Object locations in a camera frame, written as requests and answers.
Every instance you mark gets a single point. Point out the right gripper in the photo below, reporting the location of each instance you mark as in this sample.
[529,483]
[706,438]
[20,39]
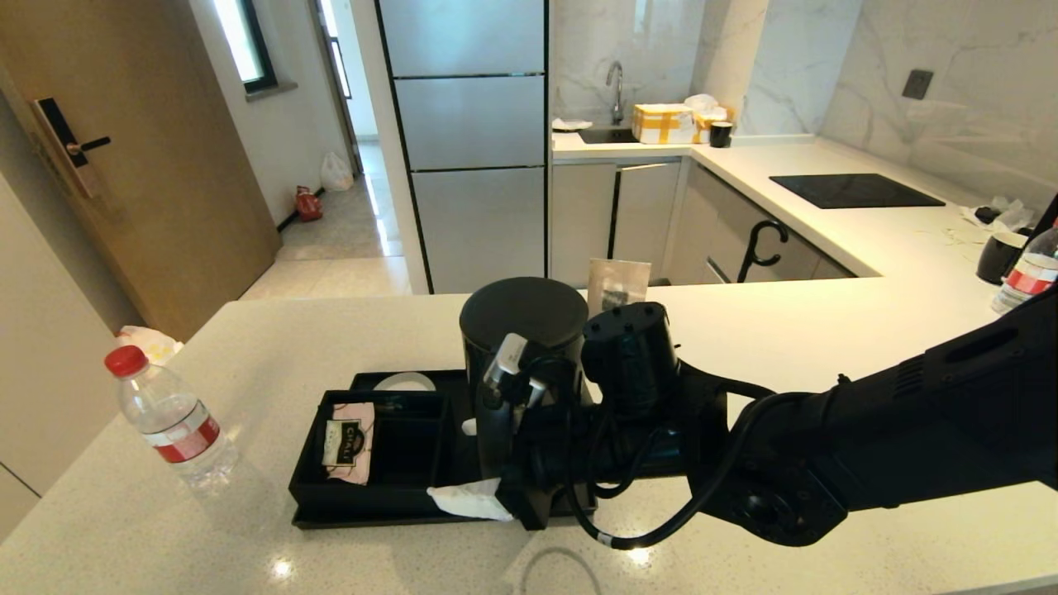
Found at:
[537,463]

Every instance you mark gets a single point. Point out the black electric kettle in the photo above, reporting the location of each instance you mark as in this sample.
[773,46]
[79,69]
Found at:
[521,310]

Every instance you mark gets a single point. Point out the clear plastic water bottle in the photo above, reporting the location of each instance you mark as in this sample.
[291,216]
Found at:
[173,421]
[1027,277]

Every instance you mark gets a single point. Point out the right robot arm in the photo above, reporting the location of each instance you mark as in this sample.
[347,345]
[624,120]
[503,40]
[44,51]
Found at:
[909,430]

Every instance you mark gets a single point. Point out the pink tea bag packet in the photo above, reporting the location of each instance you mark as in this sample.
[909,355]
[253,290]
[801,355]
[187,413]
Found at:
[347,446]

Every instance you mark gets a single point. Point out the small black cup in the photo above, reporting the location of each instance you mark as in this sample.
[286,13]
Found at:
[721,134]

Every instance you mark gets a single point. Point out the black compartment box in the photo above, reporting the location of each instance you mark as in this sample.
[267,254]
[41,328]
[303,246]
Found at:
[405,454]

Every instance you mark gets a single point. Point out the white round coaster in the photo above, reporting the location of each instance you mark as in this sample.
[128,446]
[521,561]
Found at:
[403,383]

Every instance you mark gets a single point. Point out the black serving tray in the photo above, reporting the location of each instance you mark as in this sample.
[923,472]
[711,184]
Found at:
[372,521]

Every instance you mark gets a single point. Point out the QR code sign stand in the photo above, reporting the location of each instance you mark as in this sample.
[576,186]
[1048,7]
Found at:
[616,281]

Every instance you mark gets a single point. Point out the grey cabinet door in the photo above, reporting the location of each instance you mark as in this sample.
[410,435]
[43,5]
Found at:
[645,223]
[579,231]

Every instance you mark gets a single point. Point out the red bag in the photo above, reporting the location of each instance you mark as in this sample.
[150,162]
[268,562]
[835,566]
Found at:
[308,205]

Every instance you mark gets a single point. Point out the grey drawer cabinet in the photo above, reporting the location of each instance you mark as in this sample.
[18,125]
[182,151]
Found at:
[711,223]

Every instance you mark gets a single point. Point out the silver refrigerator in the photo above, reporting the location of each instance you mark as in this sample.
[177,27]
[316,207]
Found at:
[471,124]

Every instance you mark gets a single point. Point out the white yellow plastic bag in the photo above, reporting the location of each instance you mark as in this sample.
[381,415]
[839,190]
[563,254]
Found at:
[153,340]

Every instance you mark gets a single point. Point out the white cloth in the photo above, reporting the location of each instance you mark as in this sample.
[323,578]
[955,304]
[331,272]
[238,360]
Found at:
[571,124]

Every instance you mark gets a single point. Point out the kitchen sink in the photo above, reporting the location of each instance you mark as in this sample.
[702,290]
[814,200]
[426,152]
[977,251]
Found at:
[609,135]

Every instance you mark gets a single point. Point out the large yellow taped box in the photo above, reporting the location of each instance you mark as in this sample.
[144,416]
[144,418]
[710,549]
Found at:
[663,123]

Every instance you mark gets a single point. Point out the chrome faucet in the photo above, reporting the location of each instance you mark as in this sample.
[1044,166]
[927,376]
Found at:
[617,88]

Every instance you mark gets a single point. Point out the brown wooden door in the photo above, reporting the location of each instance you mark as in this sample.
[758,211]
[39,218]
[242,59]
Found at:
[165,165]

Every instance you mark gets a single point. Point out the white crumpled tissue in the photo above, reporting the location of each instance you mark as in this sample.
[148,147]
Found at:
[702,102]

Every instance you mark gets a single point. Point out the black induction cooktop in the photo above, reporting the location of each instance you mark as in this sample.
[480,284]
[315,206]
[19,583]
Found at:
[855,190]

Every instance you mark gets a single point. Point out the dark framed window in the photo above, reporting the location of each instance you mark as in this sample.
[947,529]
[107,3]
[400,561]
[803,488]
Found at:
[240,41]

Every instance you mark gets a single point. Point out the black mug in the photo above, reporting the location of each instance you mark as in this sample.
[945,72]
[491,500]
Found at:
[998,258]

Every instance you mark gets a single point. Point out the crumpled clear plastic wrap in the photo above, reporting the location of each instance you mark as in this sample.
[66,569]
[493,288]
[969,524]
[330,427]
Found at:
[1007,215]

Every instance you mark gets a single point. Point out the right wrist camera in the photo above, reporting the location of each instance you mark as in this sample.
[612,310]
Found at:
[506,355]

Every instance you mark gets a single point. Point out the grey wall socket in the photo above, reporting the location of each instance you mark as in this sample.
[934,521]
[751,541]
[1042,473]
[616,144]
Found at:
[917,83]

